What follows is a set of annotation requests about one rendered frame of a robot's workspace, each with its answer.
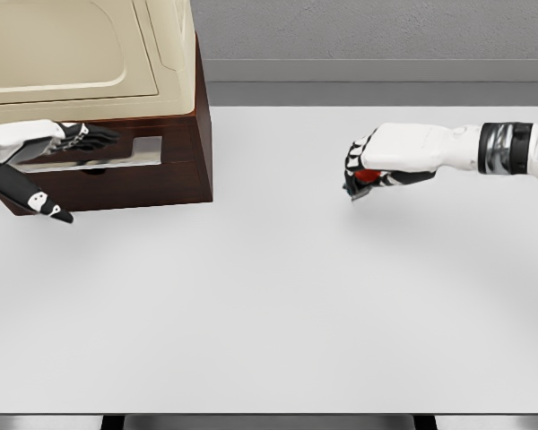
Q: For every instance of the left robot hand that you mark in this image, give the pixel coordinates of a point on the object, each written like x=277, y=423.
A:
x=22, y=136

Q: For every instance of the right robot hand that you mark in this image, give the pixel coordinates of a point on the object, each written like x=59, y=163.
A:
x=399, y=145

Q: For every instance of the red switch with grey base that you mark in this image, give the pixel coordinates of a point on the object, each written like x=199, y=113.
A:
x=367, y=174

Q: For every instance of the brown cabinet with cream top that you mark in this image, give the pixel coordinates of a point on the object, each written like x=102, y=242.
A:
x=94, y=54

